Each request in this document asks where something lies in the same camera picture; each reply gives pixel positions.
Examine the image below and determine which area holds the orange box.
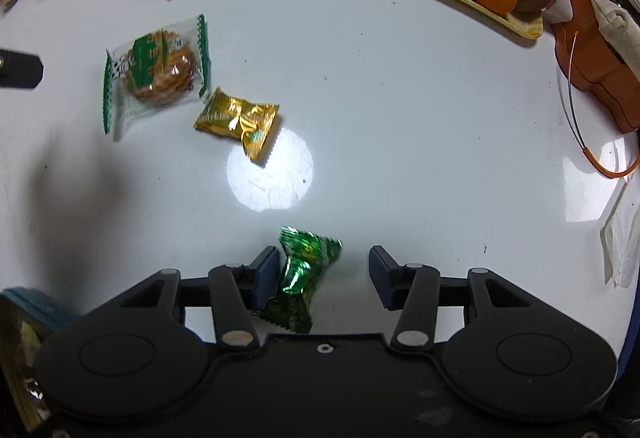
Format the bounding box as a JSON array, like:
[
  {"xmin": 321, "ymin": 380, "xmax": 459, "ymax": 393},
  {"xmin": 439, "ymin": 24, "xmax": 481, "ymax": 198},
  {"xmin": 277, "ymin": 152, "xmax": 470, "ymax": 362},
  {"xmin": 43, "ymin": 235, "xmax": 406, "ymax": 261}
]
[{"xmin": 552, "ymin": 0, "xmax": 640, "ymax": 135}]

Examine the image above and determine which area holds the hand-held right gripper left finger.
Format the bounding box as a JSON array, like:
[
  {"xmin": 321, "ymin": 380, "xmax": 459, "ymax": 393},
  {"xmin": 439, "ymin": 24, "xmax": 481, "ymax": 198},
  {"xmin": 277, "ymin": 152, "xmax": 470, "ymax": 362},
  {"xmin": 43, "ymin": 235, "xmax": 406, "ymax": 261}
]
[{"xmin": 120, "ymin": 246, "xmax": 281, "ymax": 350}]

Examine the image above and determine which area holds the green foil candy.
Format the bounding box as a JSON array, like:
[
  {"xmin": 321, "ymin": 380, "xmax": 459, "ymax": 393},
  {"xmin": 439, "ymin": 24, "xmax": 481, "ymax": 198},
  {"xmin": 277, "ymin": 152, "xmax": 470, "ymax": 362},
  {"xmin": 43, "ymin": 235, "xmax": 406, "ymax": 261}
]
[{"xmin": 259, "ymin": 225, "xmax": 344, "ymax": 335}]

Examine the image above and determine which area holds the cream cloth roll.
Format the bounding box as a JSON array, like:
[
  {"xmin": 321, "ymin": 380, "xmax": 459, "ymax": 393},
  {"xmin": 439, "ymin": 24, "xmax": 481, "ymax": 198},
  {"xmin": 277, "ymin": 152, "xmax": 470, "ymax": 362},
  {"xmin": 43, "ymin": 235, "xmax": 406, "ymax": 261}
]
[{"xmin": 584, "ymin": 0, "xmax": 640, "ymax": 64}]

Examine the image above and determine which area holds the gold foil candy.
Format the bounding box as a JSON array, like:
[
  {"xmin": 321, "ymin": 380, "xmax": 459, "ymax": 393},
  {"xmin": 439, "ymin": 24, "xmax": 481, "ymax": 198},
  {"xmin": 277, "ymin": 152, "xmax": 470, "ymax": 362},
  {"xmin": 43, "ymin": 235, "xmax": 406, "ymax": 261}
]
[{"xmin": 193, "ymin": 86, "xmax": 281, "ymax": 164}]

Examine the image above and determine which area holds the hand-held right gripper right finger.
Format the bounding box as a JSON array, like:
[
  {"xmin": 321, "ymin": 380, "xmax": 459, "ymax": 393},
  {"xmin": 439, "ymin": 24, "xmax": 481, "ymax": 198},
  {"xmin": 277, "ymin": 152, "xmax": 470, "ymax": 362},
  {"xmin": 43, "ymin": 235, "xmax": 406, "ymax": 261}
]
[{"xmin": 368, "ymin": 245, "xmax": 536, "ymax": 351}]

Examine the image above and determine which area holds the white face mask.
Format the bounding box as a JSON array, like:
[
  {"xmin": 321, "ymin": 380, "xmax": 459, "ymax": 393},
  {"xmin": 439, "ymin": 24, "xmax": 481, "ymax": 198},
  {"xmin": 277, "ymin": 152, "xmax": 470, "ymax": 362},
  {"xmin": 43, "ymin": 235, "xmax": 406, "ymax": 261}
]
[{"xmin": 599, "ymin": 177, "xmax": 640, "ymax": 288}]

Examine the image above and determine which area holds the orange wire loop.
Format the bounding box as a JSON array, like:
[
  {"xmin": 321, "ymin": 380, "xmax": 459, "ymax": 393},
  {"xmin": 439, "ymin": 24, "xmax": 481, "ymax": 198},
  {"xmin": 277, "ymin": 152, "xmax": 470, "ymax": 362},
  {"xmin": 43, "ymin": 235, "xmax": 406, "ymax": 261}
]
[{"xmin": 557, "ymin": 31, "xmax": 640, "ymax": 180}]

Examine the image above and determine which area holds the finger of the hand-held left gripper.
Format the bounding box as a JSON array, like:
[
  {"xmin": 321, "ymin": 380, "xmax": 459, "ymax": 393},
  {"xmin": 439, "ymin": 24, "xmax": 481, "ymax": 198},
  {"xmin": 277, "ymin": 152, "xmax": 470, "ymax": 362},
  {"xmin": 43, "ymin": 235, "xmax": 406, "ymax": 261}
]
[{"xmin": 0, "ymin": 48, "xmax": 45, "ymax": 90}]

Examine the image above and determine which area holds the clear green cookie packet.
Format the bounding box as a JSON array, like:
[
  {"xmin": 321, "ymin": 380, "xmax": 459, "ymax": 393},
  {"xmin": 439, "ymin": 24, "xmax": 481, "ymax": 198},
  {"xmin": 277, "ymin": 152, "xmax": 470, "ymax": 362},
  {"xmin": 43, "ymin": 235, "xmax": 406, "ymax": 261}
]
[{"xmin": 102, "ymin": 14, "xmax": 214, "ymax": 137}]

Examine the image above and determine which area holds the gold metal tin tray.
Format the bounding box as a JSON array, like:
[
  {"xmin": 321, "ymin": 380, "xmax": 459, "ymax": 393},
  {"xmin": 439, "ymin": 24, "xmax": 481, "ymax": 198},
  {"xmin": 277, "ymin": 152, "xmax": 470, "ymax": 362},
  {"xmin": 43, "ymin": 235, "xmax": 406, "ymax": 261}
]
[{"xmin": 0, "ymin": 287, "xmax": 77, "ymax": 435}]

